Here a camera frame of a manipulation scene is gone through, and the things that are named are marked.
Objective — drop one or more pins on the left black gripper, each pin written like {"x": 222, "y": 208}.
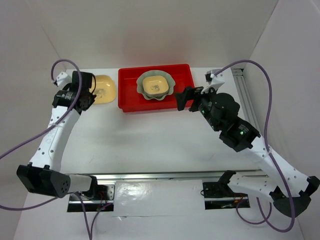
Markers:
{"x": 93, "y": 97}

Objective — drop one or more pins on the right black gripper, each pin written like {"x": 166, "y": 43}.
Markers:
{"x": 190, "y": 93}

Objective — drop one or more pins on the yellow square panda plate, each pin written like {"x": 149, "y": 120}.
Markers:
{"x": 155, "y": 86}

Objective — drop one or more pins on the large green scalloped bowl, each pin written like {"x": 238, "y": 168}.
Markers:
{"x": 171, "y": 83}

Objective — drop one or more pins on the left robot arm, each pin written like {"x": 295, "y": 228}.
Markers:
{"x": 42, "y": 175}

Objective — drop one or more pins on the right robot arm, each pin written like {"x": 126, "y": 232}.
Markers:
{"x": 284, "y": 186}

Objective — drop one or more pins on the red plastic bin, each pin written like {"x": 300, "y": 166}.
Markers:
{"x": 129, "y": 100}

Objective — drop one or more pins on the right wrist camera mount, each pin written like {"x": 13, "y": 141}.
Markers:
{"x": 215, "y": 80}

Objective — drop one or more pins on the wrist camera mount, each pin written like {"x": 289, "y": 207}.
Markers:
{"x": 215, "y": 80}
{"x": 61, "y": 80}

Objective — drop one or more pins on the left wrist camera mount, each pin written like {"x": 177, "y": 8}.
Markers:
{"x": 61, "y": 80}

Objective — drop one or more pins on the aluminium mounting rail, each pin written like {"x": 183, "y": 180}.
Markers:
{"x": 158, "y": 176}

